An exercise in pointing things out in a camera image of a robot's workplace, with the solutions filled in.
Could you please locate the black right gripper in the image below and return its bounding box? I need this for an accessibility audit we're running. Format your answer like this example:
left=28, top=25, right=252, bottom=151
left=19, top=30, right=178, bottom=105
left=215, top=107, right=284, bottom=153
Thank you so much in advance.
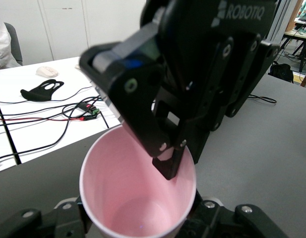
left=140, top=0, right=281, bottom=165

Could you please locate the small black adapter red light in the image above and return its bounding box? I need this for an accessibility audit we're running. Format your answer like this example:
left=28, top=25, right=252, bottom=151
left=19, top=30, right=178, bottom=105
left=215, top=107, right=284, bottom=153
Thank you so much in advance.
left=77, top=103, right=102, bottom=121

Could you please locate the dark grey table mat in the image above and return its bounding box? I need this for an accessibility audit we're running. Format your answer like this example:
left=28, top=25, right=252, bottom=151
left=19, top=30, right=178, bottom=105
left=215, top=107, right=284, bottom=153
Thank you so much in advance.
left=0, top=74, right=306, bottom=238

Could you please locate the grey office chair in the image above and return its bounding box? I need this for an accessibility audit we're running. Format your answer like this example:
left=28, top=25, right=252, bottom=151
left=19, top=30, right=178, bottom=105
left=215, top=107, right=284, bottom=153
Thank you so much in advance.
left=3, top=22, right=24, bottom=66

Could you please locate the white cabinet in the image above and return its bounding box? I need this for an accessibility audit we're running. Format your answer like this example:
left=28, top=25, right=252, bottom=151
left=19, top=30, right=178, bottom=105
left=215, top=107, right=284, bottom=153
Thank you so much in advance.
left=0, top=0, right=148, bottom=62

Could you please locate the person in white shirt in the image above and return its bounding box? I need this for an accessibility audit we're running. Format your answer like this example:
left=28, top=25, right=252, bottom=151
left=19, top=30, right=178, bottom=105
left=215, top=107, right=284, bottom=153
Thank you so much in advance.
left=0, top=11, right=22, bottom=70

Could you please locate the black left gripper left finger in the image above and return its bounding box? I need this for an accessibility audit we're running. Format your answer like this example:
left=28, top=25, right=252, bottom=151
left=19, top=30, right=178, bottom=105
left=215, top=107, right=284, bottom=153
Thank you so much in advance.
left=0, top=197, right=93, bottom=238

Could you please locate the white table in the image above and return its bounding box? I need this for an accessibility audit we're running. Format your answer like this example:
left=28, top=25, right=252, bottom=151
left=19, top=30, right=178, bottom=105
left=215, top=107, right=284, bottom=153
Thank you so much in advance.
left=0, top=56, right=123, bottom=174

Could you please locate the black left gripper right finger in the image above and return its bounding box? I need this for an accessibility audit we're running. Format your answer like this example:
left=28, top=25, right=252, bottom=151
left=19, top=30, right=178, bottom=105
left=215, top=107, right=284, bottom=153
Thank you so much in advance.
left=179, top=191, right=290, bottom=238

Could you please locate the black face mask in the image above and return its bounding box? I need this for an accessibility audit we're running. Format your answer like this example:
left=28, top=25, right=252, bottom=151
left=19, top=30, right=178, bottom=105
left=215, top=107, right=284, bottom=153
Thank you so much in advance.
left=20, top=79, right=65, bottom=102

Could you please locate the pink plastic cup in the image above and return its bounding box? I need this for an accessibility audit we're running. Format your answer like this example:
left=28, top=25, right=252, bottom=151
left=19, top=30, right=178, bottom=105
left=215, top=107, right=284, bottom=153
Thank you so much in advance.
left=79, top=123, right=197, bottom=238

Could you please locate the thin red cable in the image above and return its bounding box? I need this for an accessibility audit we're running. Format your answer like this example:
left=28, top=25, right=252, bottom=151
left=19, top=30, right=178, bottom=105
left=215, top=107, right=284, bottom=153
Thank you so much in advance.
left=0, top=115, right=85, bottom=122

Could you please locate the black cable with loop end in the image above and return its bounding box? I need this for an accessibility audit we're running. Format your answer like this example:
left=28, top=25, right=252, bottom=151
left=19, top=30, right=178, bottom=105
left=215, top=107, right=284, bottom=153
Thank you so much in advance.
left=248, top=93, right=277, bottom=105

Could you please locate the long thin black cable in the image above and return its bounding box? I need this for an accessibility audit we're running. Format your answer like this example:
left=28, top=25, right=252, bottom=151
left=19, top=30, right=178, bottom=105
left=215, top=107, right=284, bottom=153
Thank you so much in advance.
left=0, top=85, right=94, bottom=105

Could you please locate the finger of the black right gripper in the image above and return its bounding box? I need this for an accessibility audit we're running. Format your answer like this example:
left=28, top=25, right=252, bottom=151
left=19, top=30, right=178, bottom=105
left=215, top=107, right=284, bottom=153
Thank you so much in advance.
left=79, top=41, right=187, bottom=181

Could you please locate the beige computer mouse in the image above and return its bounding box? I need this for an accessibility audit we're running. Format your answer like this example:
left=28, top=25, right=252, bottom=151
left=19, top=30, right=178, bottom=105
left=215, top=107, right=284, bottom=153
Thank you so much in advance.
left=35, top=65, right=59, bottom=78

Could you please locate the black adapter cable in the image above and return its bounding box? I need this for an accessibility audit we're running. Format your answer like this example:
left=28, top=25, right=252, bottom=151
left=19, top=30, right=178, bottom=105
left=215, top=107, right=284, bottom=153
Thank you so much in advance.
left=0, top=104, right=104, bottom=162

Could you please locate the black bag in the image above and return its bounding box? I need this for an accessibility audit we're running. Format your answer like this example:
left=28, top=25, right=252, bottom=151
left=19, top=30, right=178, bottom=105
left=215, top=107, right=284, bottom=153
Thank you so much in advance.
left=267, top=61, right=295, bottom=84

